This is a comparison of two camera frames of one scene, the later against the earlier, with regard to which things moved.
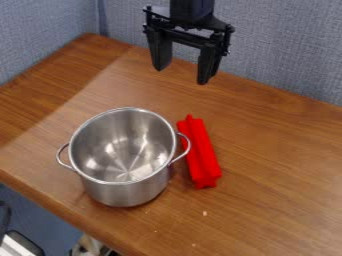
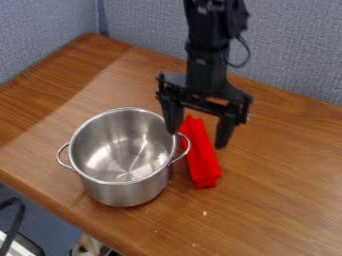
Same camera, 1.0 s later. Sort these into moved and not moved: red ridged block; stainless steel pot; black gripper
Moved: black gripper
Not moved: red ridged block; stainless steel pot
